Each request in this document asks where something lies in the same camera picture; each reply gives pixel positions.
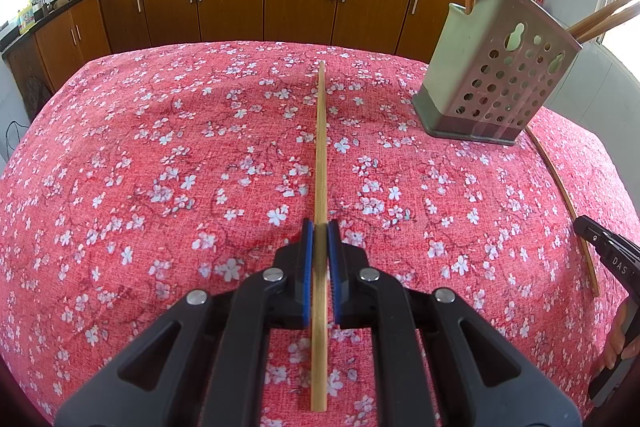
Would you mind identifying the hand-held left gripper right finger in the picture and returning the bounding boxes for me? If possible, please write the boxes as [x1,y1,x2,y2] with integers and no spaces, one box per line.
[325,218,585,427]

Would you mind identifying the red floral tablecloth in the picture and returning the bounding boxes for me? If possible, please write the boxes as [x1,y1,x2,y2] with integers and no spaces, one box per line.
[0,39,640,427]

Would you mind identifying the brown lower kitchen cabinets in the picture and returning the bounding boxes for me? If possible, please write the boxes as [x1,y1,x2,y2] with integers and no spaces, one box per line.
[2,0,486,108]

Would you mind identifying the person's right hand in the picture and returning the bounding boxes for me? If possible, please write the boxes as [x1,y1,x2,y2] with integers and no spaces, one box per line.
[602,297,640,370]

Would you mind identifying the black cable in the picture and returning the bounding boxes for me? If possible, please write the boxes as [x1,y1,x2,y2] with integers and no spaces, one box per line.
[4,121,32,158]

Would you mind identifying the green perforated utensil holder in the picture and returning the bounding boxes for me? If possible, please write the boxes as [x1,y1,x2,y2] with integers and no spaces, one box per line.
[412,0,583,146]

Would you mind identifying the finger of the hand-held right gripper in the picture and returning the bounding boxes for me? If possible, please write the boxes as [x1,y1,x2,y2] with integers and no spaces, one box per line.
[574,214,640,290]

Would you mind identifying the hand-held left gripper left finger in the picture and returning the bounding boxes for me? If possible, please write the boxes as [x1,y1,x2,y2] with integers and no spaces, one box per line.
[54,218,315,427]

